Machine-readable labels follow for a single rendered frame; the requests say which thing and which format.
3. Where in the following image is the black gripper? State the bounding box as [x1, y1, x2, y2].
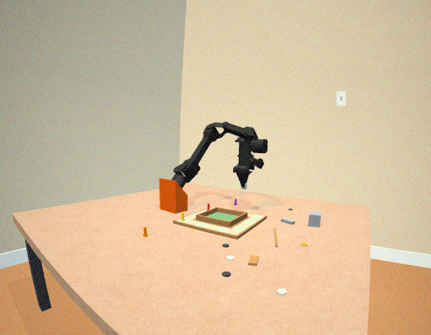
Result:
[233, 152, 254, 188]

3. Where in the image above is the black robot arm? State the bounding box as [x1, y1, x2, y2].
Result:
[172, 121, 268, 189]

